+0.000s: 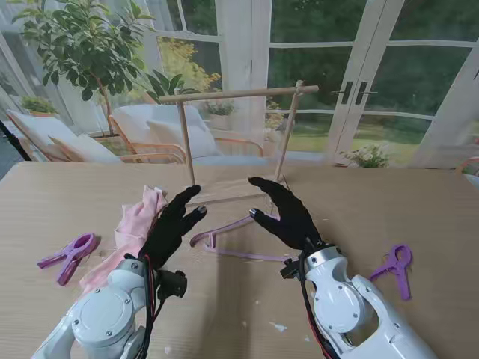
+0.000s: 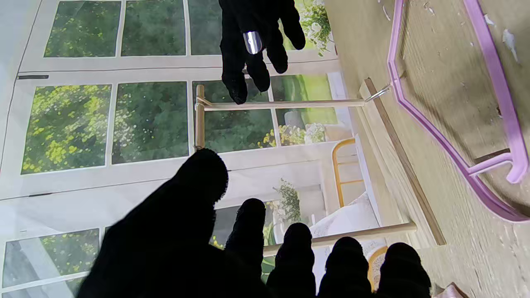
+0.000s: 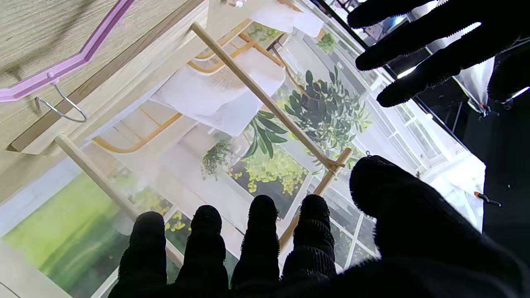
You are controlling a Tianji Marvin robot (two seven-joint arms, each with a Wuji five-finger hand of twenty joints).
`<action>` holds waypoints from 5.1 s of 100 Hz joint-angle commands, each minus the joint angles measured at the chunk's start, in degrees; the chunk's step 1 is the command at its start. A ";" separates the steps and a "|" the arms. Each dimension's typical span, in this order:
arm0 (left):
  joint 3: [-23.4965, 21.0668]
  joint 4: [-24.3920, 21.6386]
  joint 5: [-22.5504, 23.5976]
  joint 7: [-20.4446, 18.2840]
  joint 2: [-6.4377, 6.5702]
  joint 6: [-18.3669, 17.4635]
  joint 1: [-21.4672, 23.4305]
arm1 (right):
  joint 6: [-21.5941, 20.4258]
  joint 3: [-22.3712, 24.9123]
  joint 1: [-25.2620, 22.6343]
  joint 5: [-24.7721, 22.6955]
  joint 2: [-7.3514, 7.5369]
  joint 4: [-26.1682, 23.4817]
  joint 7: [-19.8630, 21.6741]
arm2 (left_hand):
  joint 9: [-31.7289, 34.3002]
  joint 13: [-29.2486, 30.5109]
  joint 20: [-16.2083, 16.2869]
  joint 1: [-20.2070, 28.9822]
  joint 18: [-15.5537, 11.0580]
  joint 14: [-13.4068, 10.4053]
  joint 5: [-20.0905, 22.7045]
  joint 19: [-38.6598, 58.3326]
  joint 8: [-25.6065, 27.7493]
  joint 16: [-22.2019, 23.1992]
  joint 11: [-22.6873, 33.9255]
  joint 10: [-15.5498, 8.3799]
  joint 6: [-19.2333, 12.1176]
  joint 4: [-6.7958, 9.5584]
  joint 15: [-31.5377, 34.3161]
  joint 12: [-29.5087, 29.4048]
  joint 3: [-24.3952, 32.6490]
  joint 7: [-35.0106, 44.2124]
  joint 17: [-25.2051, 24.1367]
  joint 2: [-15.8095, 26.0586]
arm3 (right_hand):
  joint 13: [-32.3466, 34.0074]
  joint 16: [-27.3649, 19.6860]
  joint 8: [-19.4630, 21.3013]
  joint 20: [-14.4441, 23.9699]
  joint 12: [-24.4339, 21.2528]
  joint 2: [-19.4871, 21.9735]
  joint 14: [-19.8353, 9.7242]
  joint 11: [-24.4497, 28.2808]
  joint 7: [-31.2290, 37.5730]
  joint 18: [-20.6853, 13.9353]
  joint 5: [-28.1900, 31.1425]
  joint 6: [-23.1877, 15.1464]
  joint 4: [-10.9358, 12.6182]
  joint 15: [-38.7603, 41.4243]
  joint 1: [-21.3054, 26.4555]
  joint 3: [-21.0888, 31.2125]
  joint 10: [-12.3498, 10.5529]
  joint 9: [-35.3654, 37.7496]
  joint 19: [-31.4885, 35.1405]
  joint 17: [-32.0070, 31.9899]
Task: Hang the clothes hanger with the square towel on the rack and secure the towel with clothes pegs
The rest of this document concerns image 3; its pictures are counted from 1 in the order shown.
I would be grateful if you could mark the pink plastic clothes hanger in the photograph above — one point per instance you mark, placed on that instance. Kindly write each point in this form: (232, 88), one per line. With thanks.
(41, 77)

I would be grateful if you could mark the wooden hanging rack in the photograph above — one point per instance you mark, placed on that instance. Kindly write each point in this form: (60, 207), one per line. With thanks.
(265, 95)

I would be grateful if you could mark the printed garden backdrop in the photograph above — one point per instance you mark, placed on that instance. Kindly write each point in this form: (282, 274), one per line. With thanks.
(269, 174)

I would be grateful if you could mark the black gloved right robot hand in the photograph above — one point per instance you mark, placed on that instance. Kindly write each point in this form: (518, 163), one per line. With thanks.
(414, 248)

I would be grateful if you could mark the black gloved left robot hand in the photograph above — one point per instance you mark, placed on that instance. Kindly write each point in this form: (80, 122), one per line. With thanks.
(476, 25)

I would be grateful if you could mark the orange black spring clamp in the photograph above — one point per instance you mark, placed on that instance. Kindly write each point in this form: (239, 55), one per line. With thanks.
(486, 200)

